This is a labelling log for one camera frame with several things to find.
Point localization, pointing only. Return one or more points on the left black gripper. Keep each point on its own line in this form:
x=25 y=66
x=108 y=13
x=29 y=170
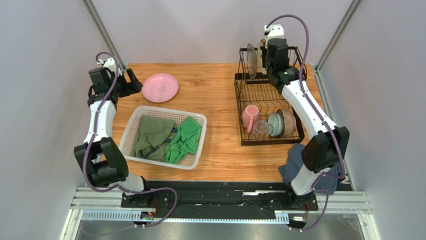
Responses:
x=134 y=86

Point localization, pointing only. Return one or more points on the pink plate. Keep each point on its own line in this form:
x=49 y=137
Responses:
x=160 y=87

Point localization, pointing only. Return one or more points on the cream patterned plate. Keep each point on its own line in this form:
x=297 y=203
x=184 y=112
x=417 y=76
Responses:
x=260 y=57

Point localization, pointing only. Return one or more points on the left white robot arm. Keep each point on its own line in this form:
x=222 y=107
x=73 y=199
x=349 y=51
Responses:
x=103 y=165

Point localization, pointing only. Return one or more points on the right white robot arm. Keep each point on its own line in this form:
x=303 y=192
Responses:
x=323 y=155

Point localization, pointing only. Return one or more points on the white plastic basket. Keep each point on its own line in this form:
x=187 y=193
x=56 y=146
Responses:
x=178 y=116

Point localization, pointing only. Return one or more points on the olive green cloth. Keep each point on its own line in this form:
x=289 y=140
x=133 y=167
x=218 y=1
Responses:
x=152 y=138

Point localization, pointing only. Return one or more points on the bright green cloth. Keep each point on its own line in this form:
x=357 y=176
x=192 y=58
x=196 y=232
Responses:
x=185 y=142

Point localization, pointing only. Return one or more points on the pink mug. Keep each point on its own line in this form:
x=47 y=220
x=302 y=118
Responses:
x=250 y=115

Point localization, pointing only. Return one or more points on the clear glass plate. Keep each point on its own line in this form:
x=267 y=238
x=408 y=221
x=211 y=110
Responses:
x=251 y=55

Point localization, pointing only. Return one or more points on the clear glass cup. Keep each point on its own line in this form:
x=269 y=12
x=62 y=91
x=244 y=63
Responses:
x=260 y=131

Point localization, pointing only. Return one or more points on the light green bowl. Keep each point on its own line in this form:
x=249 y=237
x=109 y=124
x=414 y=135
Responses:
x=276 y=124

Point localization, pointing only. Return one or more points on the brown speckled bowl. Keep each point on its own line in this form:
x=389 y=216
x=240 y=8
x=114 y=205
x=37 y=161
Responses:
x=289 y=122

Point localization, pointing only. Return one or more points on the dark blue cloth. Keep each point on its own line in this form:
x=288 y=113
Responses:
x=294 y=163

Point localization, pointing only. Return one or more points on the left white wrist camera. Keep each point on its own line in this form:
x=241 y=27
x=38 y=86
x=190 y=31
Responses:
x=110 y=64

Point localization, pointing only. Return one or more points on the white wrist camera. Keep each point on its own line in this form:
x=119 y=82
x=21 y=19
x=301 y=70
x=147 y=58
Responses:
x=110 y=64
x=273 y=31

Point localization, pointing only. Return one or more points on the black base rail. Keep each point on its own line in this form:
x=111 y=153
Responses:
x=218 y=200

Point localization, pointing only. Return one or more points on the black wire dish rack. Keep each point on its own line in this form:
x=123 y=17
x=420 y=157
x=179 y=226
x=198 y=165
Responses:
x=254 y=89

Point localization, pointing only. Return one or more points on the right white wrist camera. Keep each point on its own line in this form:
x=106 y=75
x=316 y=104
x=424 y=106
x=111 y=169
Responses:
x=273 y=31

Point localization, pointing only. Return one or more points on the aluminium frame rail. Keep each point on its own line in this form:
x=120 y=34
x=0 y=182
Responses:
x=88 y=205

